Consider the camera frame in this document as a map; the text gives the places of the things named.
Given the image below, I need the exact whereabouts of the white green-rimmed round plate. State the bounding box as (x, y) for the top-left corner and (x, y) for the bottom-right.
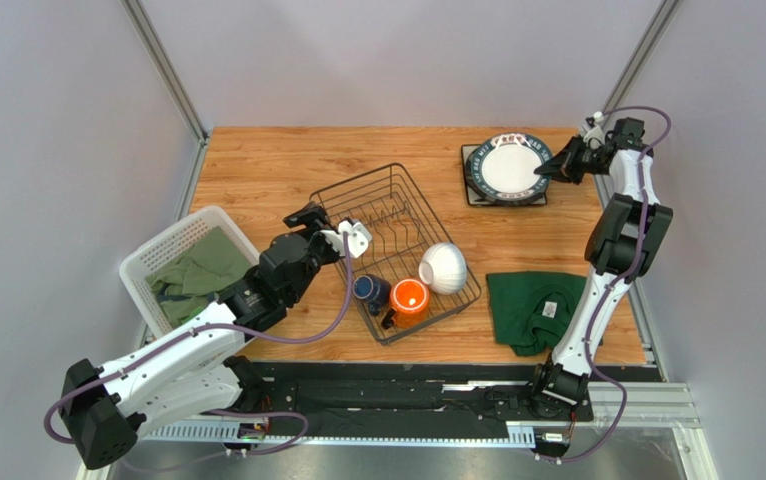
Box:
(468, 132), (553, 204)

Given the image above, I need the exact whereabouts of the dark blue mug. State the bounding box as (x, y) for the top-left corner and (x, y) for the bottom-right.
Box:
(352, 275), (391, 316)

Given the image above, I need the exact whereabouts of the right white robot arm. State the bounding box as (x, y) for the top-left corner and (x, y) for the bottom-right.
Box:
(528, 117), (673, 418)

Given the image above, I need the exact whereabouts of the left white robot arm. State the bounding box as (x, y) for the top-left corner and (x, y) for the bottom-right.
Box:
(43, 202), (373, 470)

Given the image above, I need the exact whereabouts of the square floral plate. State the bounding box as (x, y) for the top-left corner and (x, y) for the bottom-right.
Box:
(460, 144), (548, 208)

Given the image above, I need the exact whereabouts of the orange mug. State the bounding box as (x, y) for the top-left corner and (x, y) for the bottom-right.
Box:
(381, 278), (430, 330)

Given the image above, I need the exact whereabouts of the white ribbed bowl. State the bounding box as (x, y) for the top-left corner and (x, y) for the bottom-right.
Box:
(418, 242), (468, 295)

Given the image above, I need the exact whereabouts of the white plastic basket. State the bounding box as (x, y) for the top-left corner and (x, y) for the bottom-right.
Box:
(118, 205), (259, 338)

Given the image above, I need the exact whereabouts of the dark green folded cloth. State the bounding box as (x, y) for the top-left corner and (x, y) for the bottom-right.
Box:
(486, 271), (586, 357)

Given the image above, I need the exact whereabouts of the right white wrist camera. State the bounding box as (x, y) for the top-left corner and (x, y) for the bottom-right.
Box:
(581, 111), (605, 149)

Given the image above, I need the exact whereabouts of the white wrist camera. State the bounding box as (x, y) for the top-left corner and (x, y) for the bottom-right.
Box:
(581, 111), (605, 149)
(336, 219), (373, 259)

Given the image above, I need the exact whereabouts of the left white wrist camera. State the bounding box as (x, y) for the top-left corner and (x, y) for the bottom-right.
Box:
(336, 219), (373, 259)

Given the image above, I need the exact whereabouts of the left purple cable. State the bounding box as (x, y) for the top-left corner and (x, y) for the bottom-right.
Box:
(43, 229), (356, 458)

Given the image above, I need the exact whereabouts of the purple cable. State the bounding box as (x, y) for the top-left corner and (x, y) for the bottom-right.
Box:
(43, 229), (356, 458)
(533, 105), (673, 465)

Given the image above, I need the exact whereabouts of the black wire dish rack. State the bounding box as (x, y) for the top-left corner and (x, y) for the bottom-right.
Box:
(309, 163), (481, 345)

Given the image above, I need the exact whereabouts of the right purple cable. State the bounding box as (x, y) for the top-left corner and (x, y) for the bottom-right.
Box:
(533, 105), (673, 465)

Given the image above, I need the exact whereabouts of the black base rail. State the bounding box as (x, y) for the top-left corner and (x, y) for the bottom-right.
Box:
(136, 359), (664, 444)

